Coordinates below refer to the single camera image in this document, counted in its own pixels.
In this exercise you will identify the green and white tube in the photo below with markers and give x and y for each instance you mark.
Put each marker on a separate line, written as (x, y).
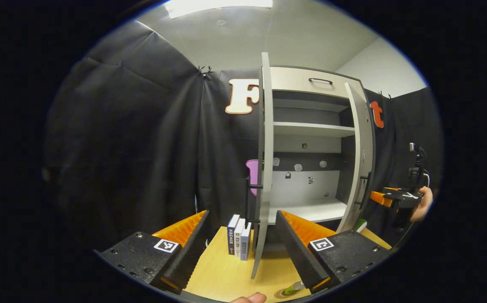
(361, 225)

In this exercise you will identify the light blue book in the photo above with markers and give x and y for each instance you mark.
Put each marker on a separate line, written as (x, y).
(246, 242)

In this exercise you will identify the white cabinet door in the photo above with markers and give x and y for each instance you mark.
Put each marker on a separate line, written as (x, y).
(363, 139)
(266, 126)

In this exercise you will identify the white cabinet shelf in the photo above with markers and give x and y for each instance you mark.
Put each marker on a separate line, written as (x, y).
(310, 128)
(310, 210)

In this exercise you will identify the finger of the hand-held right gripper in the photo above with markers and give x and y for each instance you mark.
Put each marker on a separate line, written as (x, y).
(399, 198)

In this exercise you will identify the round wooden coaster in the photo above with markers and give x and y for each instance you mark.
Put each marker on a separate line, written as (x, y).
(279, 293)

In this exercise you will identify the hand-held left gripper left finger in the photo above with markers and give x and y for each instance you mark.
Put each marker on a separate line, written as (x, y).
(190, 248)

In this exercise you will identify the white and grey cabinet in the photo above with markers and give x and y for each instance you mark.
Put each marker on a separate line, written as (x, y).
(327, 145)

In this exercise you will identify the ceiling light panel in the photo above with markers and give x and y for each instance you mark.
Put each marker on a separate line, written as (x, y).
(218, 6)

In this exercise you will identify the green label bottle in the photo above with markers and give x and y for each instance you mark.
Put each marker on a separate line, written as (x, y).
(294, 288)

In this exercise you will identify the round ceiling sensor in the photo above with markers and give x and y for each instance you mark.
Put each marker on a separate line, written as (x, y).
(221, 22)

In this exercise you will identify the black backdrop cloth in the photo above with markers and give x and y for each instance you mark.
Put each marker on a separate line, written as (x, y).
(142, 147)

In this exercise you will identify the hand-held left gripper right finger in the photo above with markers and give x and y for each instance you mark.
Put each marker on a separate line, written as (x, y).
(298, 252)

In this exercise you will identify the white book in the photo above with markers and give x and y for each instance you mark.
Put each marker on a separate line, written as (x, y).
(239, 237)

